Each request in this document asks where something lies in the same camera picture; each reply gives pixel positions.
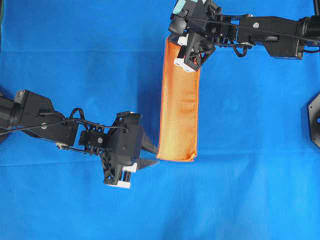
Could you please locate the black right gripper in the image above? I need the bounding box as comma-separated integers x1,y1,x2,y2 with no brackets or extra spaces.
173,14,237,73

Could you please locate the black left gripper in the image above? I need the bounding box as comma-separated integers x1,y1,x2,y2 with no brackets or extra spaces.
78,120,160,188

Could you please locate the orange towel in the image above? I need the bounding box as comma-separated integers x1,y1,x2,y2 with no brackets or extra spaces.
156,39,200,162

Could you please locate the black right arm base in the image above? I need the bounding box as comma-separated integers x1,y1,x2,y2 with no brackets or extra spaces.
301,92,320,151

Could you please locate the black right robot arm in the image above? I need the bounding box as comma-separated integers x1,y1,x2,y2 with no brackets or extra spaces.
169,14,320,73

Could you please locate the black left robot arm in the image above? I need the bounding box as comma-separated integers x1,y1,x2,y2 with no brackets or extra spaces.
0,89,158,189

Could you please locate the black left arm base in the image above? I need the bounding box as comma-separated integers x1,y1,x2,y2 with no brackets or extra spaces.
0,92,14,133

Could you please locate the blue tablecloth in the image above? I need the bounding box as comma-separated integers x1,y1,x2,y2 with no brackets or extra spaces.
0,0,320,240

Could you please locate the right wrist camera with tape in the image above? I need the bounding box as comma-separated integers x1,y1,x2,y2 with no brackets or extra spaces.
168,0,207,36

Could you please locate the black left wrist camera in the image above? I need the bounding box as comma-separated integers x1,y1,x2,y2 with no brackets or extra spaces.
115,111,141,126

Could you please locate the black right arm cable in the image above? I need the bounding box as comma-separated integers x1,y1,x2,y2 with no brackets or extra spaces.
184,16,320,59

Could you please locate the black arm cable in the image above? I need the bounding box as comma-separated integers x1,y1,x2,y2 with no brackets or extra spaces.
184,16,320,59
0,107,127,137

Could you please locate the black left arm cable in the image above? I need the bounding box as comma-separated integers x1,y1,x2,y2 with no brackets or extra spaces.
0,107,127,137

